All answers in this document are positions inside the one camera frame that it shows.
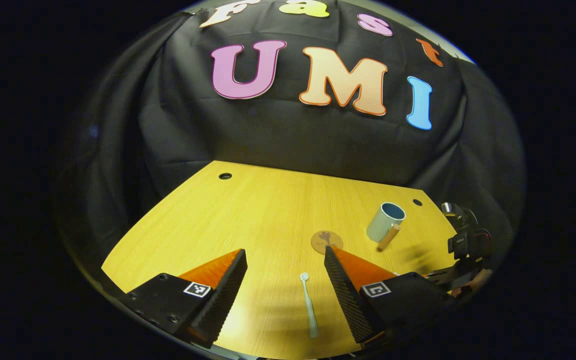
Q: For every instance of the wooden desktop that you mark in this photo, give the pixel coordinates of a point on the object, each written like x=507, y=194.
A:
x=248, y=215

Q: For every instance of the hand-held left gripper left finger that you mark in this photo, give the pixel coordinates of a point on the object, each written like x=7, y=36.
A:
x=225, y=300

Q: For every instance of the white toothbrush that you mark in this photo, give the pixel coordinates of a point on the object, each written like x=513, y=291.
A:
x=310, y=310

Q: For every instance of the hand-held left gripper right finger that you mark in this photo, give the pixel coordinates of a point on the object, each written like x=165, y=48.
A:
x=345, y=295

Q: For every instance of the round brown coaster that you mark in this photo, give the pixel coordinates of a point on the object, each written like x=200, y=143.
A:
x=327, y=241

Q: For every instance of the black backdrop cloth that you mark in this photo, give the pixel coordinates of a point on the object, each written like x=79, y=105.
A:
x=288, y=135

